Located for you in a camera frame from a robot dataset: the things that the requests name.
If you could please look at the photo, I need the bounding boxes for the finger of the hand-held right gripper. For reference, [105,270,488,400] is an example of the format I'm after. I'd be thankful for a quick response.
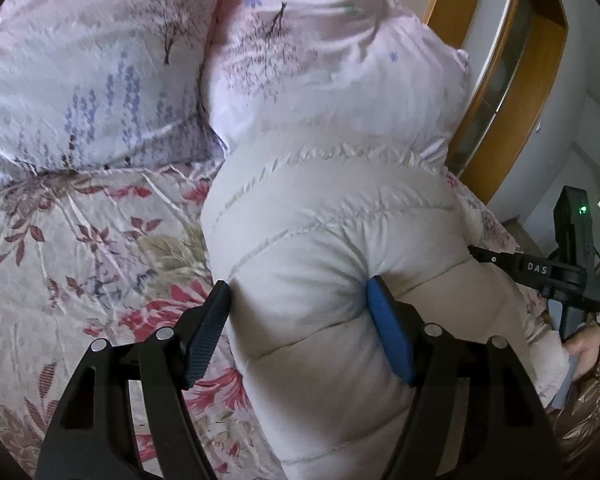
[467,243,523,281]

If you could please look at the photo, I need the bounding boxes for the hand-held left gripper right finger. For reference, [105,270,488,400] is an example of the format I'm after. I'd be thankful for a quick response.
[365,275,566,480]

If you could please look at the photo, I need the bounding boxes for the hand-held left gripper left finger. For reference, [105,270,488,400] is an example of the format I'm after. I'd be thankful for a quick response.
[34,280,232,480]

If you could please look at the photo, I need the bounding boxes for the white quilted down coat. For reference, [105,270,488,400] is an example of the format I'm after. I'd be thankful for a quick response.
[200,127,573,480]

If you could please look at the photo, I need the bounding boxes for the person's right hand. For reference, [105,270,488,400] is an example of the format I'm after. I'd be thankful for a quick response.
[562,322,600,376]

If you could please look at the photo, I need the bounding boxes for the floral bed sheet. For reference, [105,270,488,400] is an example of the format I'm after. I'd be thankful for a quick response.
[0,155,556,480]

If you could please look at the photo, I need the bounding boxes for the person's glossy brown jacket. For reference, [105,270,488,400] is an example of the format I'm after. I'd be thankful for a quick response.
[550,320,600,463]

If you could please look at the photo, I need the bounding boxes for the pink pillow with tree print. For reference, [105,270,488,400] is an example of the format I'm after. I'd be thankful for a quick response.
[202,0,473,171]

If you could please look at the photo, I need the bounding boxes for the floral pillow with lavender print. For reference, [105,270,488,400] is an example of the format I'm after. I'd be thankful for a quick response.
[0,0,231,189]

